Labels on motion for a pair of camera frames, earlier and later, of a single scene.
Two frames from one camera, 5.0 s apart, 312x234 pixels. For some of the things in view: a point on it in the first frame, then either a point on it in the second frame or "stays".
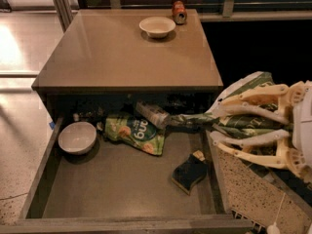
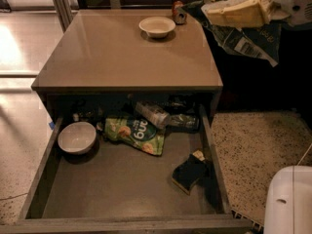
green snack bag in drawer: (136, 131) stays
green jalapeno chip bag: (232, 121) -> (261, 41)
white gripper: (304, 122) -> (292, 2)
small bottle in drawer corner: (76, 117) stays
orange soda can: (179, 13) stays
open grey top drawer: (117, 188) stays
